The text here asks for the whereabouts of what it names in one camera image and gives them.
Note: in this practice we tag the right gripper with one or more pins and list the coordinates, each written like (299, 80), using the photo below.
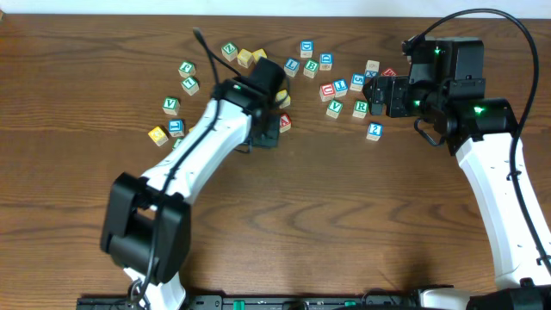
(384, 96)

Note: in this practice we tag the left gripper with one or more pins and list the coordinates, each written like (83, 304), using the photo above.
(267, 134)

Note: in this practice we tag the green letter R block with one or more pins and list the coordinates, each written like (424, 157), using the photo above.
(360, 109)

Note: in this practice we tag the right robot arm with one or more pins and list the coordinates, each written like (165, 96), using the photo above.
(446, 89)

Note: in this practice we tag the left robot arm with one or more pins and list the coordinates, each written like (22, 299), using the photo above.
(147, 226)

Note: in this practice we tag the red letter A block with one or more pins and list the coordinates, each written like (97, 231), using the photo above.
(285, 123)

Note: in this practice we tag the red letter M block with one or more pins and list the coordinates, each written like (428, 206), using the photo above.
(389, 72)

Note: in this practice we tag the blue letter X block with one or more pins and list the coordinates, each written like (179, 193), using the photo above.
(372, 69)

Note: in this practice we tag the yellow block centre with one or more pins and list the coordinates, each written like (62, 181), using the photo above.
(282, 99)

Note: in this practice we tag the yellow block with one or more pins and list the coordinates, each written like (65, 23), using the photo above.
(258, 54)
(158, 136)
(282, 99)
(245, 58)

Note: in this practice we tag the blue number 5 block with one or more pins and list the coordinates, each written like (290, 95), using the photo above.
(357, 82)

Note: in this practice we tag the blue number 2 block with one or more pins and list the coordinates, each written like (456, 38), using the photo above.
(374, 131)

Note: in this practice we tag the blue letter I block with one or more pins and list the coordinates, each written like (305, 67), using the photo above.
(341, 87)

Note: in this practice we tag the green letter v block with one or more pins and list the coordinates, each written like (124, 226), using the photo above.
(334, 108)
(171, 105)

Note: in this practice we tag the red letter U block right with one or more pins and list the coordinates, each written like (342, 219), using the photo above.
(327, 92)

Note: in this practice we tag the blue letter l block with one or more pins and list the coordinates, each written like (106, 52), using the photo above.
(176, 128)
(291, 67)

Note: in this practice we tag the yellow block top left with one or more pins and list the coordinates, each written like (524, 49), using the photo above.
(245, 58)

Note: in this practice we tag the yellow block top right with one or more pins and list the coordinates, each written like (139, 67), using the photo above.
(258, 54)

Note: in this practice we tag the green letter B block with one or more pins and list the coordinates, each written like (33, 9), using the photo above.
(311, 68)

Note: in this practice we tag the blue letter D block lower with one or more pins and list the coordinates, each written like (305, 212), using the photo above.
(325, 61)

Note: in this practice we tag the blue letter d block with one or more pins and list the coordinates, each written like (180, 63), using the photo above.
(325, 61)
(306, 49)

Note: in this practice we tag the green letter Z block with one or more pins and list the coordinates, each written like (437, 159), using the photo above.
(229, 51)

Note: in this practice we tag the green number 7 block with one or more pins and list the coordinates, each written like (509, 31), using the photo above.
(190, 85)

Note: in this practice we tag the blue letter D block upper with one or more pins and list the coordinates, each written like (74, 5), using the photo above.
(306, 49)

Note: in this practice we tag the blue letter L block left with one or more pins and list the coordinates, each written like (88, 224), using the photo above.
(176, 128)

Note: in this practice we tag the green number 4 block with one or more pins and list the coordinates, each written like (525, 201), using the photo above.
(177, 142)

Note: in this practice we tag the green letter V block left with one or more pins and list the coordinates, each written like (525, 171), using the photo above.
(171, 105)

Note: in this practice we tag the yellow block far left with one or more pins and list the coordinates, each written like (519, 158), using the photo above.
(158, 136)

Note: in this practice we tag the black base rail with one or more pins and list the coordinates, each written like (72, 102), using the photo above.
(280, 301)

